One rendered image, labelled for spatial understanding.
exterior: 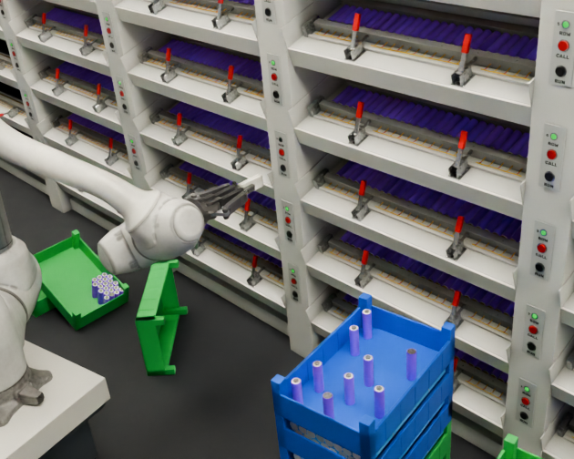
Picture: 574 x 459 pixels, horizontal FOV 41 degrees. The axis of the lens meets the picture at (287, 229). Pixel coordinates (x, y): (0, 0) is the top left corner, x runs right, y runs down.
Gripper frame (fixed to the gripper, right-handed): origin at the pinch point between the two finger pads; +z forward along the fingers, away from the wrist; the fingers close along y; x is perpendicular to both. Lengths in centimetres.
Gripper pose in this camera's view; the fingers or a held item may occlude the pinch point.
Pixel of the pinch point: (251, 185)
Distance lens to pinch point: 183.5
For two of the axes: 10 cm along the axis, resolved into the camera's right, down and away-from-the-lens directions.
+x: -0.8, -8.5, -5.2
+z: 7.1, -4.1, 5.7
